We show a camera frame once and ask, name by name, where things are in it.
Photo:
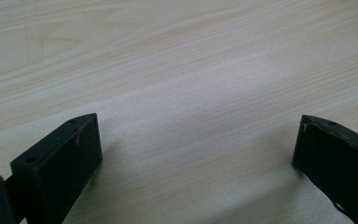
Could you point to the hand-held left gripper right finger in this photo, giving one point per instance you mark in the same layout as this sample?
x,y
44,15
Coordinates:
x,y
338,161

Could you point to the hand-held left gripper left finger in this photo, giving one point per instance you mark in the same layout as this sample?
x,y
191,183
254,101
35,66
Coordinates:
x,y
59,168

